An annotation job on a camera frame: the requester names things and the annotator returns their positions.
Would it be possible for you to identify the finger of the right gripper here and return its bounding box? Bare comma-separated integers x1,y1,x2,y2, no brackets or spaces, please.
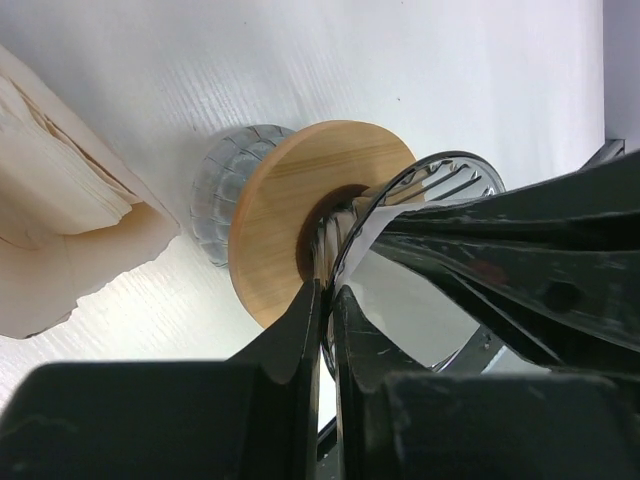
387,153,639,375

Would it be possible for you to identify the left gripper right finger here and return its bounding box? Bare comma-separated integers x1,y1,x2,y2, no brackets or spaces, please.
333,289,430,393

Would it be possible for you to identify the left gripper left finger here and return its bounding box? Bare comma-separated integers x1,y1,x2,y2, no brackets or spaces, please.
227,280,322,385

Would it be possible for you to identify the wooden dripper holder ring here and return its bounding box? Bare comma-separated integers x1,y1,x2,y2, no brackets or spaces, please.
227,119,426,331

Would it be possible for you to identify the grey glass server carafe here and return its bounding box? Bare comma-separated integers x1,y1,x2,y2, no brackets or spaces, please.
189,124,294,267

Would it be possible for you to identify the orange filter box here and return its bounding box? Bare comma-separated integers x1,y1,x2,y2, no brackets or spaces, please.
1,49,179,339

